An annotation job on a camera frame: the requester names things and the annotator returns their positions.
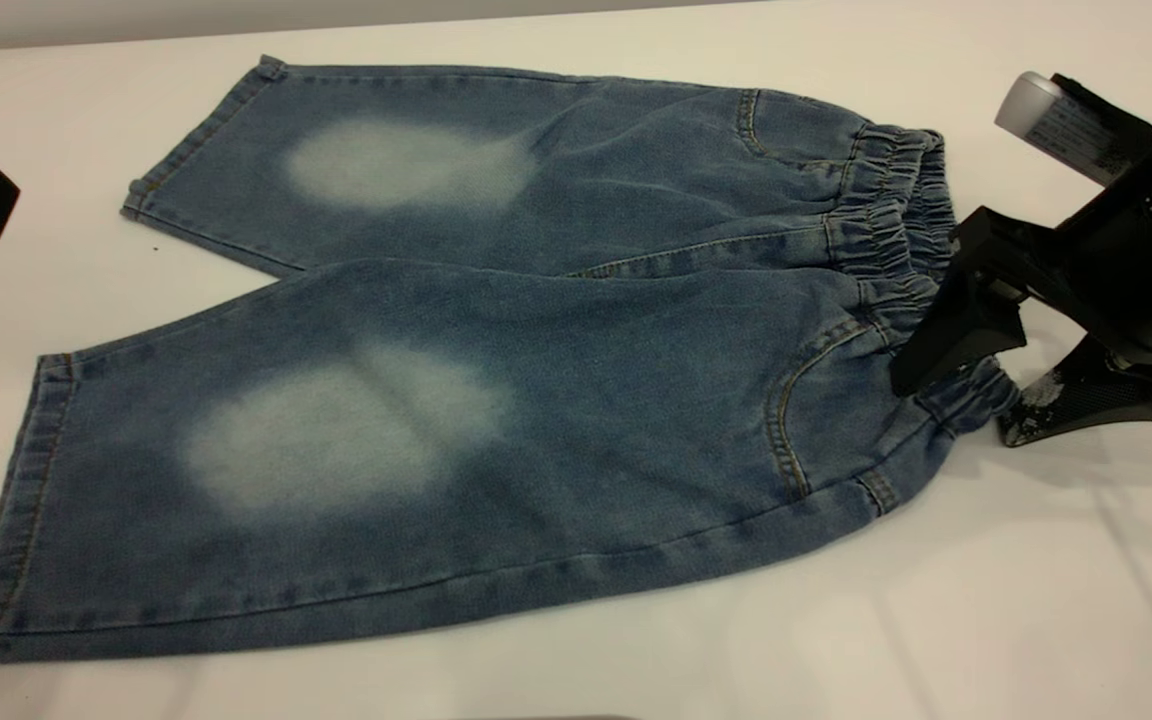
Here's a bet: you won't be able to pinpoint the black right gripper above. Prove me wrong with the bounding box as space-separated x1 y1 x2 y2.
891 138 1152 448

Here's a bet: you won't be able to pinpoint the blue denim shorts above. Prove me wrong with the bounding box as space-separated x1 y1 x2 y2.
0 55 1022 666

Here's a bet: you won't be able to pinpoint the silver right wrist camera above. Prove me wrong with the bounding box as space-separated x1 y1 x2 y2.
994 72 1152 187

